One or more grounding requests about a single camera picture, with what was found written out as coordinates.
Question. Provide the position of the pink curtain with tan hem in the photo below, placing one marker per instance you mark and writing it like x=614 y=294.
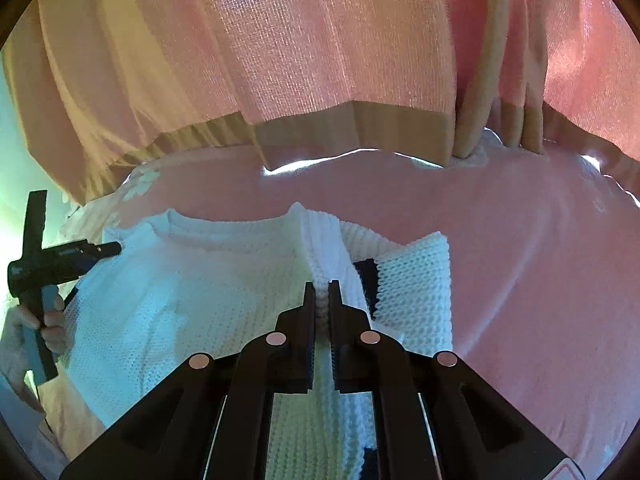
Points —
x=102 y=86

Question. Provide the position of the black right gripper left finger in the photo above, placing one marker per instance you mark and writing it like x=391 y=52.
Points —
x=209 y=418

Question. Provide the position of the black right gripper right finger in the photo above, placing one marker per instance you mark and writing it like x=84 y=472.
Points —
x=435 y=418

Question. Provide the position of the pink bow-patterned bed blanket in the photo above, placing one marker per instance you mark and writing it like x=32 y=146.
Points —
x=544 y=265

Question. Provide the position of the person's left hand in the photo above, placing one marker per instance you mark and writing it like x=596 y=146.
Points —
x=18 y=333

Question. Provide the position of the white red black knit sweater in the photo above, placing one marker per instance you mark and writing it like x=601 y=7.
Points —
x=181 y=286

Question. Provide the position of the white sleeve forearm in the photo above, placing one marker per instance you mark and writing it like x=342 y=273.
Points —
x=26 y=419

